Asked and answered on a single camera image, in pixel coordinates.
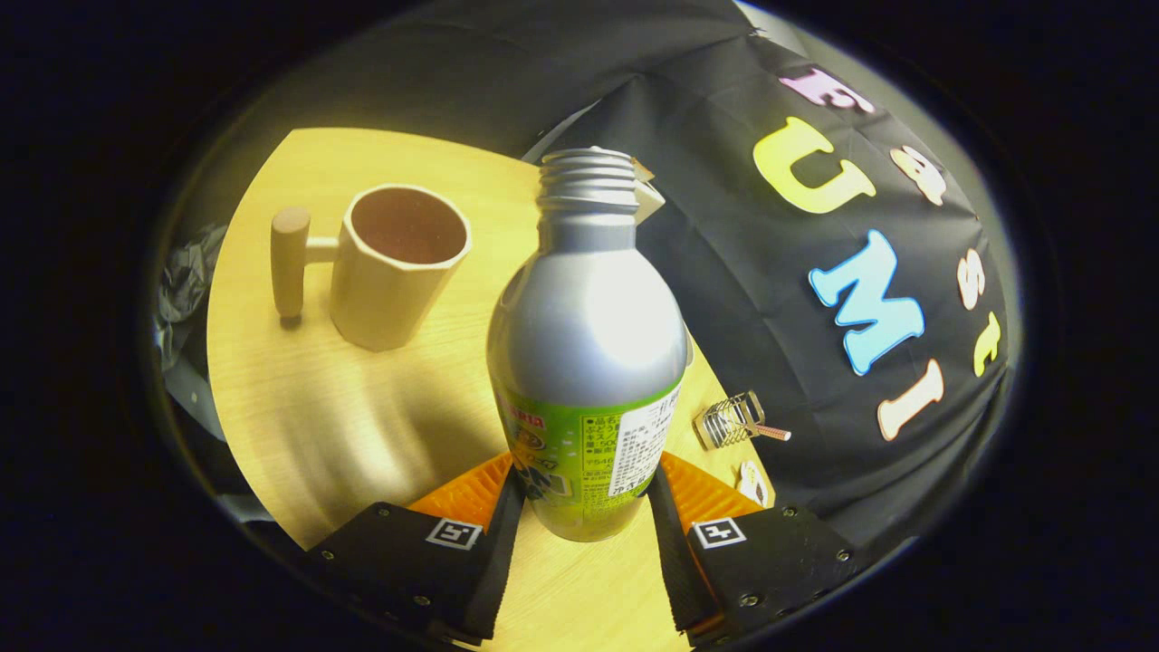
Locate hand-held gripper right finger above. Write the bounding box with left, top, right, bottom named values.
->
left=647, top=451, right=857, bottom=647

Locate wooden table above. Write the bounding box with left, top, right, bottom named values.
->
left=206, top=127, right=778, bottom=652

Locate beige cup with wooden handle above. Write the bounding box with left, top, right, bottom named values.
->
left=270, top=184, right=473, bottom=352

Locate crumpled grey plastic bag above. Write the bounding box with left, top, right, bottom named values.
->
left=154, top=225, right=227, bottom=372

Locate metal wire basket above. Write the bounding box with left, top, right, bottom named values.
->
left=694, top=390, right=769, bottom=451

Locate silver bottle with green label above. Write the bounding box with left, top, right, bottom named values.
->
left=486, top=147, right=695, bottom=544

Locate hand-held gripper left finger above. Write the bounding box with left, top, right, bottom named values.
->
left=306, top=451, right=527, bottom=646

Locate white divided dish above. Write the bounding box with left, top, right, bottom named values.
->
left=735, top=460, right=771, bottom=508

